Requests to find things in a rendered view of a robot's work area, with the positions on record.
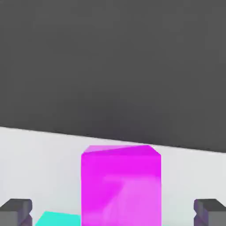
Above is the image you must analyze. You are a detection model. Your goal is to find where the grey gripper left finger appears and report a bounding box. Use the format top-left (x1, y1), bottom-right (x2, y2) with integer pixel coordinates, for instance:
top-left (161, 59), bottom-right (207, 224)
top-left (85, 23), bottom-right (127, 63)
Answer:
top-left (0, 198), bottom-right (33, 226)

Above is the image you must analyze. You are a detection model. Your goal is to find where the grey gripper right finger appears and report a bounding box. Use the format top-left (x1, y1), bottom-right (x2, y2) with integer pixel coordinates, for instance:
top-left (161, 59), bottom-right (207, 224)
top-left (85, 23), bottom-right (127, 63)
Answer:
top-left (193, 198), bottom-right (226, 226)

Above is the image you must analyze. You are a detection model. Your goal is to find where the small magenta cube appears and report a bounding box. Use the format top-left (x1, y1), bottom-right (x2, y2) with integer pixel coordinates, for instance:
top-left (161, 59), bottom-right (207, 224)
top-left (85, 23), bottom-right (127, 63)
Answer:
top-left (81, 144), bottom-right (162, 226)

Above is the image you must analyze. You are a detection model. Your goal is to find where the small cyan cube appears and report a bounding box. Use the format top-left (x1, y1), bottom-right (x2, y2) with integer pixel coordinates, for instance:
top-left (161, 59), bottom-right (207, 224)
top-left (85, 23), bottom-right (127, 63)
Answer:
top-left (34, 211), bottom-right (82, 226)

